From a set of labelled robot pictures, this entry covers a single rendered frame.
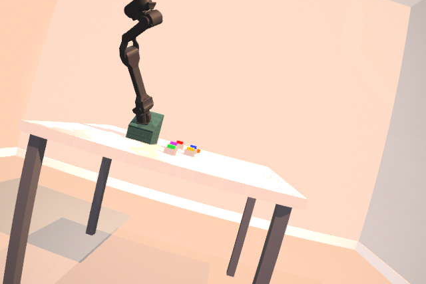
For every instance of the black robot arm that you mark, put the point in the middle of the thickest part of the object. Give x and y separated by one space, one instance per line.
130 56

